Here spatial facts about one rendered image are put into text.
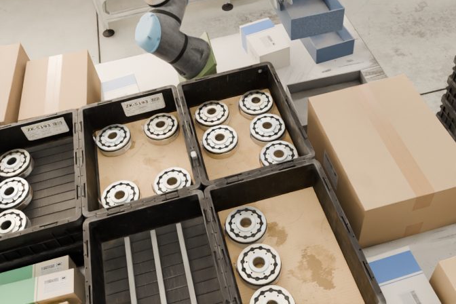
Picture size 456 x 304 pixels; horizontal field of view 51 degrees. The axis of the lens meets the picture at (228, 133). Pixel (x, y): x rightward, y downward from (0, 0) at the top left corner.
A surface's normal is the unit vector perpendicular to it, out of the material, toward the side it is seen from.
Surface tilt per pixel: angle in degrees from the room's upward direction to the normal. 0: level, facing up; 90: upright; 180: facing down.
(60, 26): 0
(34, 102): 0
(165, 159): 0
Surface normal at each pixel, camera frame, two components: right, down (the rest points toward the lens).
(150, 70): -0.11, -0.65
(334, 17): 0.22, 0.72
